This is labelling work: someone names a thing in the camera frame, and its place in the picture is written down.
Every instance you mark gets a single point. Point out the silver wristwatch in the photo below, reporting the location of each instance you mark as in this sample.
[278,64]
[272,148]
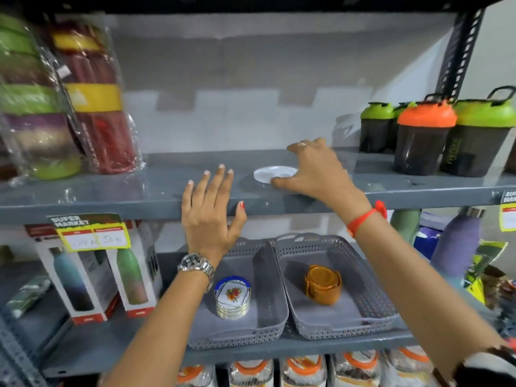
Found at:
[192,262]

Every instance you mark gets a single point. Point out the white box green bottle print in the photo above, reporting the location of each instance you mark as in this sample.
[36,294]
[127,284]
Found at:
[131,278]

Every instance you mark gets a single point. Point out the pastel green pink bottle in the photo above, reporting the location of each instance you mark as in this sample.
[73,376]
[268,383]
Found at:
[405,225]

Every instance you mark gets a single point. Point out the green wrapped packet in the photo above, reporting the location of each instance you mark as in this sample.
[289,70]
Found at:
[28,294]

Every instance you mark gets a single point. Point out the purple metal bottle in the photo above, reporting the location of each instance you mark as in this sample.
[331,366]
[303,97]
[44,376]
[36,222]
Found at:
[455,245]

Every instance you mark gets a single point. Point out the grey perforated upright post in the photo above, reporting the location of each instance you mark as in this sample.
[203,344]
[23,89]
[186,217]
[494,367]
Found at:
[459,52]
[16,358]

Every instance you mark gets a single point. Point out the yellow price label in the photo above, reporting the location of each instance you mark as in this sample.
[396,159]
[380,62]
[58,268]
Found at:
[92,237]
[508,215]

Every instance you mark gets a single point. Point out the stack of brown coasters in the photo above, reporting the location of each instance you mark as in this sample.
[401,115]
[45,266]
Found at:
[322,284]

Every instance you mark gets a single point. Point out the person's right forearm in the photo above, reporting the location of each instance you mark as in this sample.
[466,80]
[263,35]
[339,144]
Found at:
[423,294]

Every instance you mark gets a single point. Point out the black white patterned sleeve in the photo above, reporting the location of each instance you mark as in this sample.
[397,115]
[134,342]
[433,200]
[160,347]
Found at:
[483,366]

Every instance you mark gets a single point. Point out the person's left hand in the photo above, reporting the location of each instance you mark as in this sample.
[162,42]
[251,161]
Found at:
[205,225]

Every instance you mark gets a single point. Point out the person's left forearm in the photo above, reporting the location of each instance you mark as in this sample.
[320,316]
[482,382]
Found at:
[161,338]

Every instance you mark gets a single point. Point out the person's right hand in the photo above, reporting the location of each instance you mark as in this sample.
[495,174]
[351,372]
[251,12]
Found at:
[322,177]

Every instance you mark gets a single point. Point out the green purple wrapped bottle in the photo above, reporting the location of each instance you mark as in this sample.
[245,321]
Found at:
[36,132]

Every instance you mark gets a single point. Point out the grey plastic basket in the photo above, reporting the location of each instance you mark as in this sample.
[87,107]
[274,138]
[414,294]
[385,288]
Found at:
[201,322]
[350,314]

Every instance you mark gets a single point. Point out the grey metal shelf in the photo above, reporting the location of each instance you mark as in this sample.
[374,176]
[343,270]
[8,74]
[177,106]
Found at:
[141,197]

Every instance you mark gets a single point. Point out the row of orange lidded jars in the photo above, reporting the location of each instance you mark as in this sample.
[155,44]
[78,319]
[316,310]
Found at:
[302,374]

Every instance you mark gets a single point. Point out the blue packet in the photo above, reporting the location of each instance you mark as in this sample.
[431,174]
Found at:
[427,241]

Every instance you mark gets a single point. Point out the red wrist band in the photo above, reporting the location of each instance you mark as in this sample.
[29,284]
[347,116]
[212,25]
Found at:
[360,219]

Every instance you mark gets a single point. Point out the yellow green packet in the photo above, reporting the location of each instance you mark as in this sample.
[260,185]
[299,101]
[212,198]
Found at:
[483,257]

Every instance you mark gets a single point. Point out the grey metal shelf board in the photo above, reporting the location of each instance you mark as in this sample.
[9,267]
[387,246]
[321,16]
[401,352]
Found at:
[40,330]
[100,346]

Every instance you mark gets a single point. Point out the red yellow wrapped bottle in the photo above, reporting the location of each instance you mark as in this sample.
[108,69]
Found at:
[105,137]

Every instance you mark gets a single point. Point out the white box blue bottle print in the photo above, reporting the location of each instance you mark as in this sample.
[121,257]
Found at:
[72,278]

